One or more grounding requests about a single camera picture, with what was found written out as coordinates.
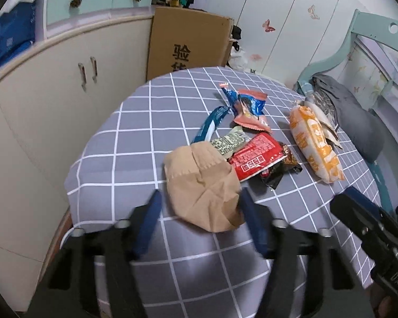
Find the green white patterned wrapper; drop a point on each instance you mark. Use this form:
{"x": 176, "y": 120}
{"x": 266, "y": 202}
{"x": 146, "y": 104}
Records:
{"x": 227, "y": 142}

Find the brown paper bag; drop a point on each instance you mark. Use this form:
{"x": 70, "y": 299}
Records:
{"x": 202, "y": 185}

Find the pale floral fabric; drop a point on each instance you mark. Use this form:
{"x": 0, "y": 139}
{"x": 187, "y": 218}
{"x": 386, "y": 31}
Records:
{"x": 371, "y": 73}

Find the dark brown wrapper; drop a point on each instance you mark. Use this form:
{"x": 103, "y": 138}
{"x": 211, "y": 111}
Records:
{"x": 275, "y": 179}

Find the grey checked tablecloth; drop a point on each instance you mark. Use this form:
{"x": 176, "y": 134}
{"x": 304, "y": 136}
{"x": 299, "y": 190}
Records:
{"x": 136, "y": 132}

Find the grey white crumpled wrapper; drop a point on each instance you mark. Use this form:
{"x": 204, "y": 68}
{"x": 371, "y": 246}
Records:
{"x": 321, "y": 109}

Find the orange bread packet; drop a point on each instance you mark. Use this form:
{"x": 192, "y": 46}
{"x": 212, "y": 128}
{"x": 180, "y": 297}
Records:
{"x": 313, "y": 142}

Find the small pink wrapper scrap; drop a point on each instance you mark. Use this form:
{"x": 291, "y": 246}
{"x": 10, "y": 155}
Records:
{"x": 223, "y": 84}

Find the brown cardboard box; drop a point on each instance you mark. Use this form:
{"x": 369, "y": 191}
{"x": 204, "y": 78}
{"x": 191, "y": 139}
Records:
{"x": 185, "y": 33}

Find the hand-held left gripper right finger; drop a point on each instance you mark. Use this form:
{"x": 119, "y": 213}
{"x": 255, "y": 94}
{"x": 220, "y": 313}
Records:
{"x": 252, "y": 220}

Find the cream floor cabinet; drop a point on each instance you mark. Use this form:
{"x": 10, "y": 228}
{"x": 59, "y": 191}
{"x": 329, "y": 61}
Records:
{"x": 36, "y": 106}

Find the grey pillow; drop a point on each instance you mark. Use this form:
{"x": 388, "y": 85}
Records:
{"x": 351, "y": 119}

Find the long blue wrapper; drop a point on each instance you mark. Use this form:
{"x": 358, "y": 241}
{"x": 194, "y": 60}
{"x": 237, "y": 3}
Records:
{"x": 207, "y": 126}

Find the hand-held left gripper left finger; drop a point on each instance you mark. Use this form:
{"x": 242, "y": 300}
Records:
{"x": 149, "y": 220}

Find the pink flower sticker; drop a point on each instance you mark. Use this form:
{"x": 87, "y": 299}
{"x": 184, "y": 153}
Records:
{"x": 255, "y": 57}

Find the blue plastic package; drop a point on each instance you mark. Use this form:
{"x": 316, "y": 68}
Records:
{"x": 10, "y": 36}

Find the pink butterfly sticker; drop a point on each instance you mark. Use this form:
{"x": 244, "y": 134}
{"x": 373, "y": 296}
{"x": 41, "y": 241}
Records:
{"x": 269, "y": 26}

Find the teal wooden chair frame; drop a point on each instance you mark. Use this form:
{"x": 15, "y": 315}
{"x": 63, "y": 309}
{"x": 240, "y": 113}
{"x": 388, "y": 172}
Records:
{"x": 331, "y": 59}

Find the small white plastic bag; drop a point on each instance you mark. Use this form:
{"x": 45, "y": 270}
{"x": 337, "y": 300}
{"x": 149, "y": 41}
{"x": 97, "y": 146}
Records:
{"x": 238, "y": 59}

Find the blue and pink snack packet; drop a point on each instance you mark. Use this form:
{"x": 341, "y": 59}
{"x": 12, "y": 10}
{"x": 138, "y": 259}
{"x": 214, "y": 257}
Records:
{"x": 248, "y": 106}

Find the white wardrobe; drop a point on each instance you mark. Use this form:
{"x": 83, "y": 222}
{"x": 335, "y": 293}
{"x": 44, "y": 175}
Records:
{"x": 285, "y": 0}

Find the beige butterfly sticker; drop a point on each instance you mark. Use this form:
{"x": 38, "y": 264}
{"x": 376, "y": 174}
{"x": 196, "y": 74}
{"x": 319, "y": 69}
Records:
{"x": 313, "y": 12}

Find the red snack packet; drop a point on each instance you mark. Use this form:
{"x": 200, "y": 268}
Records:
{"x": 255, "y": 154}

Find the black garment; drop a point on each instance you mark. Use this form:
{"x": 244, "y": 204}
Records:
{"x": 236, "y": 33}

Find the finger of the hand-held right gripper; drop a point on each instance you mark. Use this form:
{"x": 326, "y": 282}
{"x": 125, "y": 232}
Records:
{"x": 361, "y": 217}

